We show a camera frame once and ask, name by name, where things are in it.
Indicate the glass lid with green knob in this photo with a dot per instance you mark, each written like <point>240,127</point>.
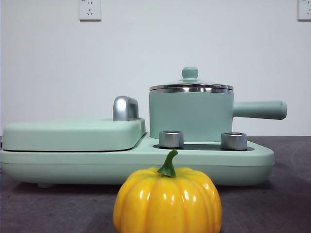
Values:
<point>190,72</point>

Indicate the yellow toy pumpkin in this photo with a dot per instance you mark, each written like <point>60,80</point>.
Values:
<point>167,201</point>

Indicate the silver control knob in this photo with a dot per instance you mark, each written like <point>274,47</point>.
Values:
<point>171,139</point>
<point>233,141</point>

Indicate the black control panel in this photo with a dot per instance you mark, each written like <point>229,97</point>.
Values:
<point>201,146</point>

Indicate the mint green griddle cover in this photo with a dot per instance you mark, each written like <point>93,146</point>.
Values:
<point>73,133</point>

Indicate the mint green cooker base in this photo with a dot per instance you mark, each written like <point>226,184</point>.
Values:
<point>73,165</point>

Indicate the white wall socket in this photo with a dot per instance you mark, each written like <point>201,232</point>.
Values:
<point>305,9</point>
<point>90,11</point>

